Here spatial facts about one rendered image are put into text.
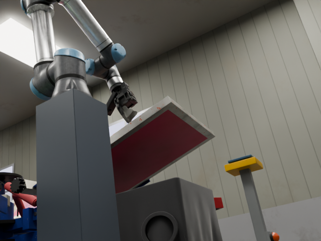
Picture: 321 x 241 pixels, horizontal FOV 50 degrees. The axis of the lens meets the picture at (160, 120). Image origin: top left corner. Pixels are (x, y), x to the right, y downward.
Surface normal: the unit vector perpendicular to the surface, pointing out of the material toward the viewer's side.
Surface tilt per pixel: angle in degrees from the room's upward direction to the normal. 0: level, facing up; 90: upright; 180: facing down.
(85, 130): 90
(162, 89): 90
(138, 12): 180
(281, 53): 90
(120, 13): 180
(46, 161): 90
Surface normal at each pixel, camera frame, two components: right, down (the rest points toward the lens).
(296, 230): -0.50, -0.28
